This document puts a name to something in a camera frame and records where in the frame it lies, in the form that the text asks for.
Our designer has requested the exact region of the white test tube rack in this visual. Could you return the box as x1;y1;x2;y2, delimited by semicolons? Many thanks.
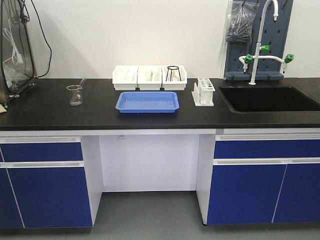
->
191;78;216;107

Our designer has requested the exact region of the grey pegboard drying rack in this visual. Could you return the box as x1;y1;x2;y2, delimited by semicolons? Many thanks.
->
224;0;294;81

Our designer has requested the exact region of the blue plastic tray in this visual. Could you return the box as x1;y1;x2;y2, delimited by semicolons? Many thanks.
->
115;91;180;113

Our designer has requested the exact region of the middle white storage bin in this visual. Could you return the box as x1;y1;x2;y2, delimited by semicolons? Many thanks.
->
137;65;162;91

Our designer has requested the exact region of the white storage bin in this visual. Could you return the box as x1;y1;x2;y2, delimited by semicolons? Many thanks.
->
112;65;138;91
161;65;188;91
137;65;162;91

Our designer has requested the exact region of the right white storage bin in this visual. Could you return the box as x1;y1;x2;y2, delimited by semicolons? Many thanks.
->
161;65;188;91

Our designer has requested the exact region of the left white storage bin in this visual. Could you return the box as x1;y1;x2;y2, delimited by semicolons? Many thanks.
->
112;65;138;91

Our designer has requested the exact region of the clear glass beaker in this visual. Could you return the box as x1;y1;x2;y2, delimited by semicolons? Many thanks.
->
66;85;83;106

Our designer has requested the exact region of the black lab sink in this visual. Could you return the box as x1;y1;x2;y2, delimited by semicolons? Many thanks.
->
220;86;320;112

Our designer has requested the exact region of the white gooseneck lab faucet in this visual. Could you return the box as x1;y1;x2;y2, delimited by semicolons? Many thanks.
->
238;0;294;86

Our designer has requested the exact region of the blue cabinet door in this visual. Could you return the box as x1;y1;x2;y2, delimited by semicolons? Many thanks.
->
273;163;320;223
0;167;93;229
207;164;286;225

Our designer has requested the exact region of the plastic bag of pegs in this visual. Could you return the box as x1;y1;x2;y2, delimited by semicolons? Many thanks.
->
225;0;260;43

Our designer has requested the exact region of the left blue drawer front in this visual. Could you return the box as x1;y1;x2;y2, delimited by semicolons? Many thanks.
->
0;142;83;162

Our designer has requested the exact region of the blue drawer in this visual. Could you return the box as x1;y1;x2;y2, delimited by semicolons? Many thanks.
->
214;139;320;159
0;142;83;162

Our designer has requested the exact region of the left blue cabinet door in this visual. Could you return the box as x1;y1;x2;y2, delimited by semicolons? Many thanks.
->
0;167;93;229

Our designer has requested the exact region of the right blue drawer front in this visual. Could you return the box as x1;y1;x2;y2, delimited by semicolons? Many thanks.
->
214;139;320;159

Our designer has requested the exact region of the transparent equipment case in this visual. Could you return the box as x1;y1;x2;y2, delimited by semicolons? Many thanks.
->
0;0;36;103

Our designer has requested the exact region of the far right blue cabinet door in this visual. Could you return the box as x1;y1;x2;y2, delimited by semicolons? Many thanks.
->
273;163;320;223

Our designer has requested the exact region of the black wire tripod stand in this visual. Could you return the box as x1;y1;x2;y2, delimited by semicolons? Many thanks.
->
166;65;182;82

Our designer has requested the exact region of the black hanging cable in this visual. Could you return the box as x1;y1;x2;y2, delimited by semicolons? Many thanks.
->
16;0;53;79

